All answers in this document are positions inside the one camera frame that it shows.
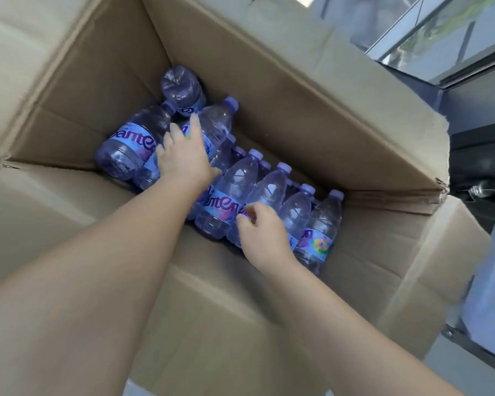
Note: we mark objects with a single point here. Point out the person's left forearm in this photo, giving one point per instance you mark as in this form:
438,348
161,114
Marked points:
99,276

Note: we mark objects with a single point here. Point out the large brown cardboard box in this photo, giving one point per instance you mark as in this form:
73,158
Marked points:
313,119

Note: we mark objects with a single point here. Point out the pile of water bottles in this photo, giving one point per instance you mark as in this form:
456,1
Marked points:
123,148

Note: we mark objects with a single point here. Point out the person's left middle finger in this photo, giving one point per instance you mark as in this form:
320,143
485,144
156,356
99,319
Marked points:
176,134

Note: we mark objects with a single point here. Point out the person's left hand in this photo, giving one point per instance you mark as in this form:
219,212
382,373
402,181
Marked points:
185,160

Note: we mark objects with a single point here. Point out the person's right forearm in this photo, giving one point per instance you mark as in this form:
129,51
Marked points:
346,329

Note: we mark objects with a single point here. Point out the clear plastic water bottle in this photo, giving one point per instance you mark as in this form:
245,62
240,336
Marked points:
227,193
216,121

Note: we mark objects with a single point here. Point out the person's left little finger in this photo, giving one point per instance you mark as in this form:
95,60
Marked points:
161,154

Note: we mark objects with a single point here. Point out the person's right thumb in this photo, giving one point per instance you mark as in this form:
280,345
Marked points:
242,221

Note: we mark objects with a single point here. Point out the glass window panel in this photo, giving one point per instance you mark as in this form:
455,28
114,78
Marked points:
441,32

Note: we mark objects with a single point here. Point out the person's right hand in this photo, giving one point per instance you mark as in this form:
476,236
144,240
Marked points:
266,239

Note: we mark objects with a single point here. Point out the person's left thumb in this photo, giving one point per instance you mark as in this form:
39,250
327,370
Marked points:
214,173

